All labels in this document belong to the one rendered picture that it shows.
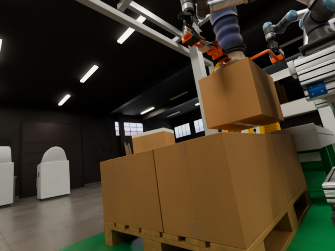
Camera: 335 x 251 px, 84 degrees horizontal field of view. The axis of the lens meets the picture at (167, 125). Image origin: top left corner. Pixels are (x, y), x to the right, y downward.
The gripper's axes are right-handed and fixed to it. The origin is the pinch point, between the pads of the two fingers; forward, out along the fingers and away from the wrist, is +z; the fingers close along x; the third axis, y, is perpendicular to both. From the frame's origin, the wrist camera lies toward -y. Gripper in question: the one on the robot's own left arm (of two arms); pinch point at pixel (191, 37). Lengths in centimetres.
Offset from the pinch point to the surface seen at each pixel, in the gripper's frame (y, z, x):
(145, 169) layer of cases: -28, 76, 25
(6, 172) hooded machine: -40, 37, 598
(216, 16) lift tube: 49, -44, 2
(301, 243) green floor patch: 18, 120, -26
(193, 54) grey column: 165, -104, 105
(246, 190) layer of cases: -18, 89, -22
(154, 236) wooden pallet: -28, 109, 24
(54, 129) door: 153, -160, 925
